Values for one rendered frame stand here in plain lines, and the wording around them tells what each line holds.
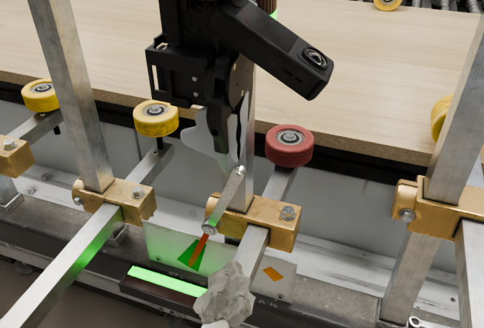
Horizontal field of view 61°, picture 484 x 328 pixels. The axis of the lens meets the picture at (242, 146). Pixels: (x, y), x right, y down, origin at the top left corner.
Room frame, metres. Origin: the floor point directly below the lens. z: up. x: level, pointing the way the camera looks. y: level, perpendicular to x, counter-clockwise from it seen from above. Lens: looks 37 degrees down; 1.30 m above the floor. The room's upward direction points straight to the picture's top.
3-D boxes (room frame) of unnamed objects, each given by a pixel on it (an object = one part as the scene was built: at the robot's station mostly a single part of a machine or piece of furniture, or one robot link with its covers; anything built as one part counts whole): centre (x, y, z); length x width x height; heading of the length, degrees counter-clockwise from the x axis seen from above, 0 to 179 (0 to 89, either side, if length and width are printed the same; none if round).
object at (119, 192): (0.52, 0.22, 0.81); 0.13 x 0.06 x 0.05; 70
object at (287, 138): (0.55, -0.08, 0.85); 0.08 x 0.08 x 0.11
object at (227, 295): (0.29, 0.02, 0.87); 0.09 x 0.07 x 0.02; 160
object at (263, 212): (0.43, -0.02, 0.85); 0.13 x 0.06 x 0.05; 70
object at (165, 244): (0.43, 0.04, 0.75); 0.26 x 0.01 x 0.10; 70
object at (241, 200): (0.44, 0.01, 0.93); 0.03 x 0.03 x 0.48; 70
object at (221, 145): (0.34, 0.02, 1.09); 0.05 x 0.02 x 0.09; 160
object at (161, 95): (0.37, 0.03, 1.15); 0.09 x 0.08 x 0.12; 70
